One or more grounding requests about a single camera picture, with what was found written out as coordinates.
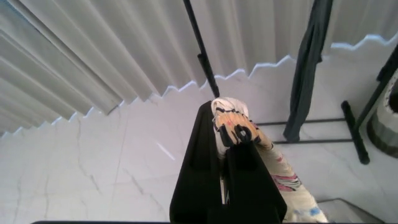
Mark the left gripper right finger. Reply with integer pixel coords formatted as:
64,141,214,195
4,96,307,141
223,141,288,223

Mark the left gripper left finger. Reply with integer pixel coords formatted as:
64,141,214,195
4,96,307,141
169,101,224,223

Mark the cream printed garment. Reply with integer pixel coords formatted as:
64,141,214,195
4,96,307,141
210,96,329,223

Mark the dark grey t-shirt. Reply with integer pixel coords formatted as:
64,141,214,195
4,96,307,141
282,0,334,143

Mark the black clothes rack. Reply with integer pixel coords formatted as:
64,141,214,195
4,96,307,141
182,0,398,166

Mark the white laundry basket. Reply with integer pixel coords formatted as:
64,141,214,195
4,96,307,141
366,68,398,159

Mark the white curtain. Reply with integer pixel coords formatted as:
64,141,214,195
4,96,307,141
0,0,398,136

